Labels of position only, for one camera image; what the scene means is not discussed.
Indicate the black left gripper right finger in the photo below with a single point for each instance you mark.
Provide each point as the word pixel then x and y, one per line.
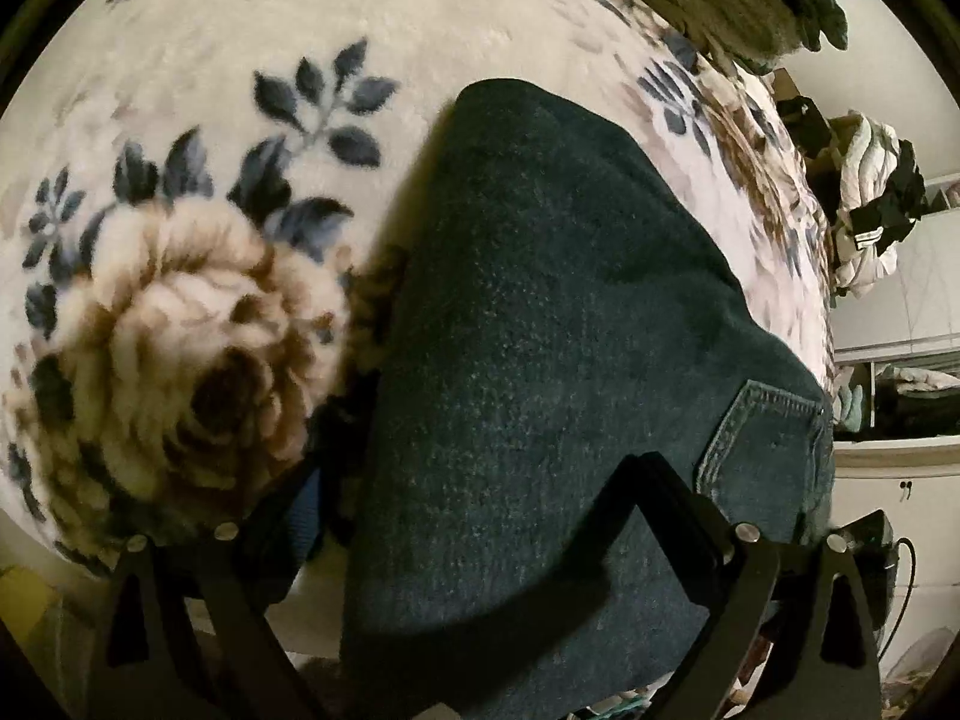
pixel 808 600

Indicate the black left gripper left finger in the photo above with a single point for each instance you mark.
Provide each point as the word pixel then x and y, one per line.
pixel 185 634

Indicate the dark blue denim jeans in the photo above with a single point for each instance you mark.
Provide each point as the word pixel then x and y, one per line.
pixel 562 310

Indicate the white wardrobe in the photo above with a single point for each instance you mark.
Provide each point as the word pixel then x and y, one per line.
pixel 896 444

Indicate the black garment on chair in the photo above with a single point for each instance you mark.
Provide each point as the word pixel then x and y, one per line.
pixel 891 217

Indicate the white padded jacket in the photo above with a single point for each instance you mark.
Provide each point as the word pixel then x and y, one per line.
pixel 866 154

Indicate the floral fleece bed blanket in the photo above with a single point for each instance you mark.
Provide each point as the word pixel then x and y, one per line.
pixel 201 220

